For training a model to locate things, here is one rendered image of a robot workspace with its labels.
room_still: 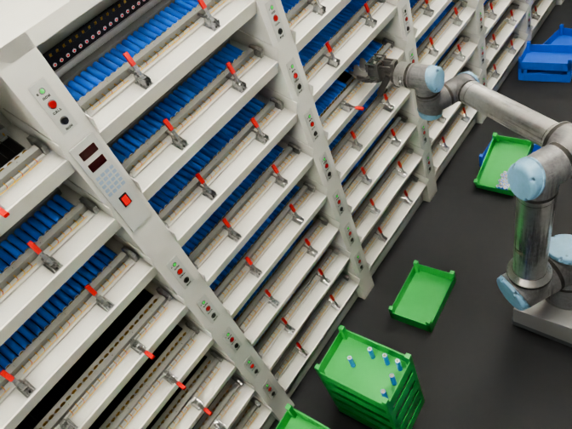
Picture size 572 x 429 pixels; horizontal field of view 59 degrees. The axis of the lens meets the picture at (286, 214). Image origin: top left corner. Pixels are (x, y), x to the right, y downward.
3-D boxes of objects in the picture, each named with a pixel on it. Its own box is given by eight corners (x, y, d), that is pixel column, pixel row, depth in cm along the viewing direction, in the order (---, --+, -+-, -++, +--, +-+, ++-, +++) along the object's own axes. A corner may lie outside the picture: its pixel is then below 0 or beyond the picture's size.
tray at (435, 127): (477, 82, 288) (484, 63, 276) (428, 150, 262) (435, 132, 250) (444, 67, 294) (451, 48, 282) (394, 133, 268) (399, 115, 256)
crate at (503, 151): (514, 196, 262) (511, 190, 255) (476, 187, 274) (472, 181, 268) (534, 145, 265) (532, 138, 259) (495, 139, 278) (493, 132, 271)
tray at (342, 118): (402, 59, 217) (407, 41, 209) (326, 148, 191) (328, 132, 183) (363, 41, 223) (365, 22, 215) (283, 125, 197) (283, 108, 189)
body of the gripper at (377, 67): (373, 53, 193) (401, 56, 186) (376, 71, 199) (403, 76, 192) (363, 64, 190) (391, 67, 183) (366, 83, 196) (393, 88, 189)
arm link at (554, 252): (600, 277, 189) (602, 246, 179) (562, 300, 189) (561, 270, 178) (569, 254, 202) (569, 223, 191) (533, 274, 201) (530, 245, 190)
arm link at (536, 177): (559, 298, 190) (585, 158, 136) (520, 321, 189) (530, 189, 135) (530, 270, 200) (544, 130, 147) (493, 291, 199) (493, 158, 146)
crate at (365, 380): (414, 364, 184) (411, 354, 178) (389, 413, 175) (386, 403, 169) (345, 334, 201) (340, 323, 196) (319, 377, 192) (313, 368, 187)
